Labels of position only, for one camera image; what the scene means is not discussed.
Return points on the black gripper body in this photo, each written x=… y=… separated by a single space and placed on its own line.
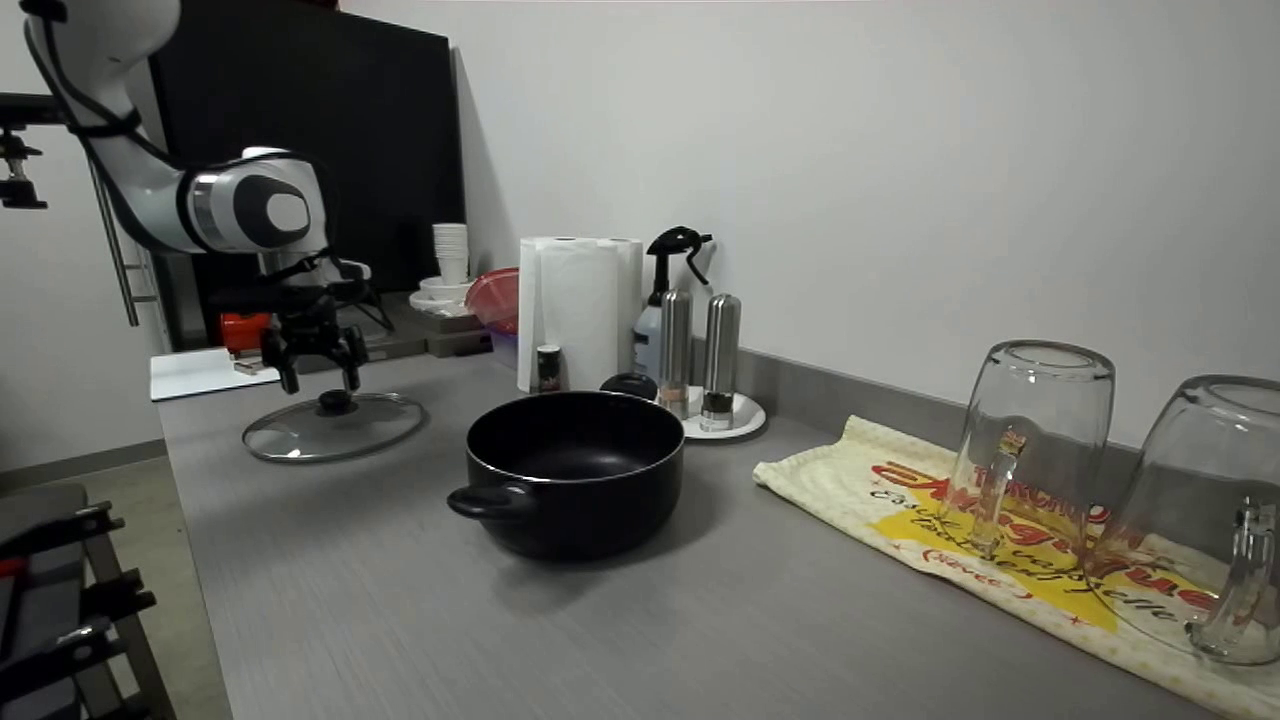
x=304 y=307

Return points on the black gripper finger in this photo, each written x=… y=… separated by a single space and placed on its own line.
x=288 y=381
x=349 y=361

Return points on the clear glass pot lid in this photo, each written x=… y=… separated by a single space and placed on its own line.
x=333 y=425

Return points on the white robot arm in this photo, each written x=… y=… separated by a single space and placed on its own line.
x=267 y=203

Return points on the black cooking pot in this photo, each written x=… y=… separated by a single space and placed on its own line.
x=573 y=472

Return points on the small dark spice jar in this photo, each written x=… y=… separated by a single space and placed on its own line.
x=549 y=368

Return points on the black panel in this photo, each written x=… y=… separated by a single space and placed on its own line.
x=364 y=103

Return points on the white paper towel roll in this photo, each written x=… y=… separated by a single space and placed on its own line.
x=582 y=296

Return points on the steel pepper grinder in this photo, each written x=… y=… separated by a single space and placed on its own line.
x=720 y=355

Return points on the white round saucer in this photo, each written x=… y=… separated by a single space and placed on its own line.
x=745 y=416

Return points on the printed cream dish towel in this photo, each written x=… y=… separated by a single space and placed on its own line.
x=886 y=491

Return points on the upturned large clear glass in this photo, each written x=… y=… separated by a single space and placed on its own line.
x=1204 y=494

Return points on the black camera on stand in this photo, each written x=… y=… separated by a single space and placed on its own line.
x=20 y=109

